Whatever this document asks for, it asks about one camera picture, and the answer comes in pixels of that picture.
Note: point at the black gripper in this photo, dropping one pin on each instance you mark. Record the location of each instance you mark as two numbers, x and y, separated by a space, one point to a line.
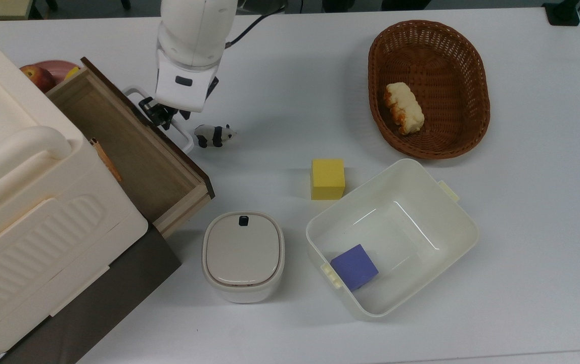
168 112

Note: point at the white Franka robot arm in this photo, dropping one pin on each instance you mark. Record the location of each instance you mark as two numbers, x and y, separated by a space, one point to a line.
193 35

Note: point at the white plastic open bin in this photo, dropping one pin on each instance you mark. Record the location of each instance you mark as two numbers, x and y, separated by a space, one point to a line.
421 283

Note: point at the toy panda figurine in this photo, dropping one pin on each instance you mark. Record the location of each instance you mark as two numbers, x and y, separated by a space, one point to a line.
211 135

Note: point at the orange storage box latch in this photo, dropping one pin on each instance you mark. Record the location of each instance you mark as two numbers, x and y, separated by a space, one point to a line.
106 161

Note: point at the yellow toy banana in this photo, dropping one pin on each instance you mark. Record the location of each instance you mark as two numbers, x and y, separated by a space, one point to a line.
71 73

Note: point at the pink plate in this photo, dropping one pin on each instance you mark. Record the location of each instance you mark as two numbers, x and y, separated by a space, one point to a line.
57 68

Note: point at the red toy apple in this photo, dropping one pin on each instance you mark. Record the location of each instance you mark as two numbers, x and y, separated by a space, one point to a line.
39 78

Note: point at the beige lidded trash can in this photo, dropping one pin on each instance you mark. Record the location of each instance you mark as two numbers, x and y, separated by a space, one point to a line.
243 253

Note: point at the cream plastic storage box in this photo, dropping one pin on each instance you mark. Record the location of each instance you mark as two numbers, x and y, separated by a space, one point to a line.
27 227

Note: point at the yellow foam cube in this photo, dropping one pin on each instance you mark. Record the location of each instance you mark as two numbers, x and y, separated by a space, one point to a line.
327 178

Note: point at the toy bread piece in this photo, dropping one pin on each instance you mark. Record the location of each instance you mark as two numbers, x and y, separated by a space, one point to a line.
405 108

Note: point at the purple foam cube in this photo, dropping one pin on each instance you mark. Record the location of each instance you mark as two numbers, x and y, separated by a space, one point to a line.
354 265

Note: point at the brown wicker basket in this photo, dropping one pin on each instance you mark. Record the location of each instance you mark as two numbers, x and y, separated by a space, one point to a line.
451 116

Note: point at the black table clamp mount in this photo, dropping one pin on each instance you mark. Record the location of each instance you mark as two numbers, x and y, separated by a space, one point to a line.
562 12

